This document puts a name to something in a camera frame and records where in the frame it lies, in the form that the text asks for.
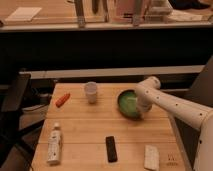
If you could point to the white plastic bottle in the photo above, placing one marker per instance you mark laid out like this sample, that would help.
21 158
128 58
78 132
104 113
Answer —
54 145

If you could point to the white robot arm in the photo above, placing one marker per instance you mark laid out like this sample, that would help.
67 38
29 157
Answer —
199 117

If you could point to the black remote control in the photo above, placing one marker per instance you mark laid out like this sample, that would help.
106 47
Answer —
111 149

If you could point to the green ceramic bowl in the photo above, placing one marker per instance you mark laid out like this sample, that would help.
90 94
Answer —
127 104

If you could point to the orange carrot toy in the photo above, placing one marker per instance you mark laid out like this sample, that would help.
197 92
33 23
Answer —
62 100

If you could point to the white book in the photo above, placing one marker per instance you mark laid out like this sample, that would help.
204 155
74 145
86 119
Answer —
22 14

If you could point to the black chair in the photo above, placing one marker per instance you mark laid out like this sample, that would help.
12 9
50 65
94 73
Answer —
10 114

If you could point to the white plastic cup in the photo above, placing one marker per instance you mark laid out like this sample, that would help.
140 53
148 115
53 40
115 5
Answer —
90 89

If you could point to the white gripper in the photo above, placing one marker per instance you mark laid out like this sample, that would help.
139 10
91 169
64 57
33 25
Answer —
143 106

